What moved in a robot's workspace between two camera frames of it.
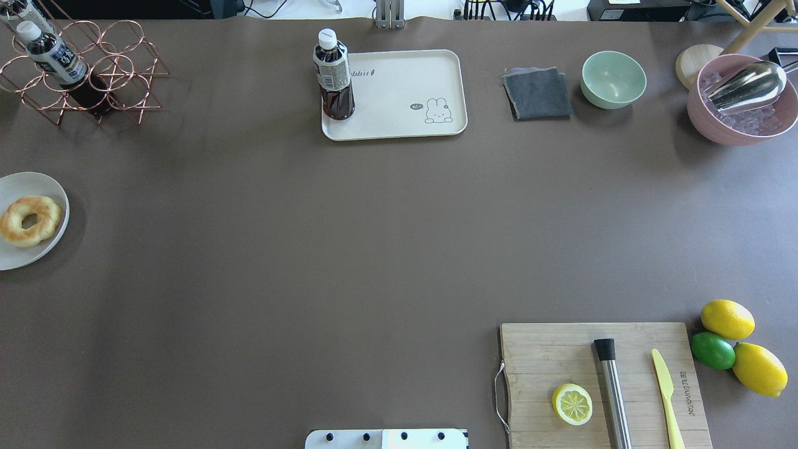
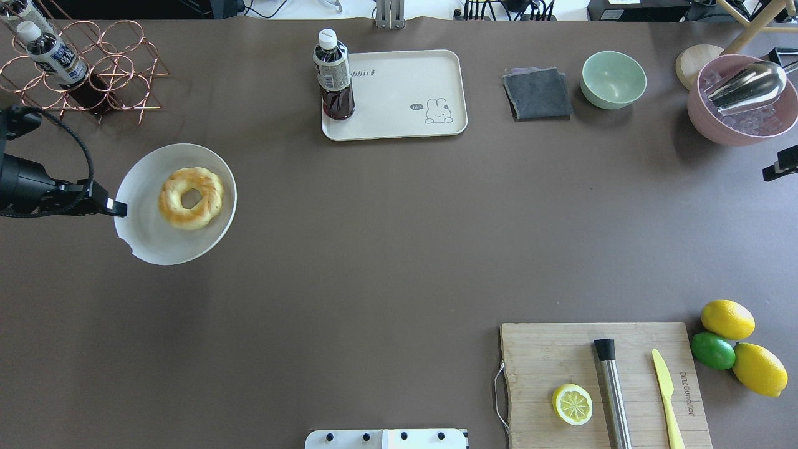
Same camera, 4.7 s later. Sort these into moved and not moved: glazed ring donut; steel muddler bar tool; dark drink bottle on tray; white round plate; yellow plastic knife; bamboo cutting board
Moved: white round plate; glazed ring donut
Not moved: steel muddler bar tool; dark drink bottle on tray; yellow plastic knife; bamboo cutting board
